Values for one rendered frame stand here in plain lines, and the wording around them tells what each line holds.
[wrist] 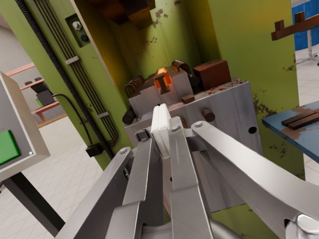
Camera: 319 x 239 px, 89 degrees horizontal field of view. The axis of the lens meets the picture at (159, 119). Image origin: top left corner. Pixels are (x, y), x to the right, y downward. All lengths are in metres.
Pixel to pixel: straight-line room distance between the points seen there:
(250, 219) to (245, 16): 0.75
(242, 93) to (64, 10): 0.64
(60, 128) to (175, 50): 3.62
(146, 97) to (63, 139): 3.89
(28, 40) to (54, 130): 3.60
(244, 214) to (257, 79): 0.52
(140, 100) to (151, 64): 0.49
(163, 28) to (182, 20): 0.11
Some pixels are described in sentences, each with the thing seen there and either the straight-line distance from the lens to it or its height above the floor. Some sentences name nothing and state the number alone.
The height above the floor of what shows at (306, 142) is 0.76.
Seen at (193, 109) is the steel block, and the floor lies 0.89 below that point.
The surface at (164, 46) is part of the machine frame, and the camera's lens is 0.99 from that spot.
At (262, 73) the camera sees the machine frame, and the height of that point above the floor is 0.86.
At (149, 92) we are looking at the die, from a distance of 0.52.
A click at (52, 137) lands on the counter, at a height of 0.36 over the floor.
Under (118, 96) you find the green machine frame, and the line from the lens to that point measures 0.69.
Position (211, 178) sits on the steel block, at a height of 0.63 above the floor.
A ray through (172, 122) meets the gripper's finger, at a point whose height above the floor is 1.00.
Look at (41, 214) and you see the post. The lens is 0.79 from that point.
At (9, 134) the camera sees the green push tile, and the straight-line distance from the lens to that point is 0.57.
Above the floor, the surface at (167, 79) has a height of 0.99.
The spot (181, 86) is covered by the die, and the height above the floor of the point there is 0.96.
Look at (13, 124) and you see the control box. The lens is 0.58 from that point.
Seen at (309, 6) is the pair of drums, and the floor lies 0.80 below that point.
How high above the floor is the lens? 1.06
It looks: 20 degrees down
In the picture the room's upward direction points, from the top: 23 degrees counter-clockwise
